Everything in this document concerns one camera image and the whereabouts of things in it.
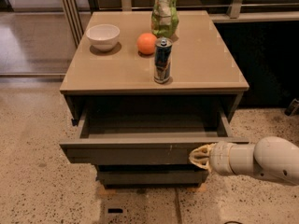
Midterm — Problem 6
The grey top drawer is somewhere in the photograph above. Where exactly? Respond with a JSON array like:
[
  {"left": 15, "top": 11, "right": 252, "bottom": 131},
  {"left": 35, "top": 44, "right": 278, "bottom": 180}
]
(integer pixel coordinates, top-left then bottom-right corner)
[{"left": 60, "top": 109, "right": 249, "bottom": 165}]

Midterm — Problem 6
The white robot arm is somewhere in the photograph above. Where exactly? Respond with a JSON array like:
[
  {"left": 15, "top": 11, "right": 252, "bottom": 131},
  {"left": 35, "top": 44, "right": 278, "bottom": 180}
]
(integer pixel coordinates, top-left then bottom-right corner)
[{"left": 189, "top": 136, "right": 299, "bottom": 186}]

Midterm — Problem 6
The grey drawer cabinet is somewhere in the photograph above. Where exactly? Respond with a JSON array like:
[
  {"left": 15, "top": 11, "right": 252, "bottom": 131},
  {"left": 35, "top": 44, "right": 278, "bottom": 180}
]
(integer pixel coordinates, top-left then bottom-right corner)
[{"left": 60, "top": 11, "right": 249, "bottom": 188}]

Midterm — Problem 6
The blue silver drink can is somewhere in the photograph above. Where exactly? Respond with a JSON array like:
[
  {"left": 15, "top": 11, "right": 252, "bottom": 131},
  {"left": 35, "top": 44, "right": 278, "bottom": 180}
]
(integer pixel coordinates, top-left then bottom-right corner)
[{"left": 154, "top": 37, "right": 172, "bottom": 84}]

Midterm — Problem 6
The orange fruit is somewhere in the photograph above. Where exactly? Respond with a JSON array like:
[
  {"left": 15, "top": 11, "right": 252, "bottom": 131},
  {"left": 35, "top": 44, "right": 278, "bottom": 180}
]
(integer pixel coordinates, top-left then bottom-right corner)
[{"left": 136, "top": 33, "right": 157, "bottom": 55}]

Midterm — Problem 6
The green snack bag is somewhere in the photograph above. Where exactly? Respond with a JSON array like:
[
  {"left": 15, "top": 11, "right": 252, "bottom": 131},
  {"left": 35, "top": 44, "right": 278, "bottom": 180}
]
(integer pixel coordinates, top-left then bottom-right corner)
[{"left": 151, "top": 0, "right": 178, "bottom": 38}]

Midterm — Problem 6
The white ceramic bowl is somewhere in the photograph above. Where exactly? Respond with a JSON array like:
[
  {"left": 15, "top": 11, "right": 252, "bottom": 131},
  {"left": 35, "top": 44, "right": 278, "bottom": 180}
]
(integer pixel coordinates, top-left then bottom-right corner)
[{"left": 86, "top": 24, "right": 120, "bottom": 51}]

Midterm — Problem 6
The metal window frame post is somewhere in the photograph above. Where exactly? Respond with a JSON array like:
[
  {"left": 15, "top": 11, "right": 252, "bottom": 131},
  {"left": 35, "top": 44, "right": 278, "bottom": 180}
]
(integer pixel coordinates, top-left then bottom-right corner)
[{"left": 61, "top": 0, "right": 83, "bottom": 47}]

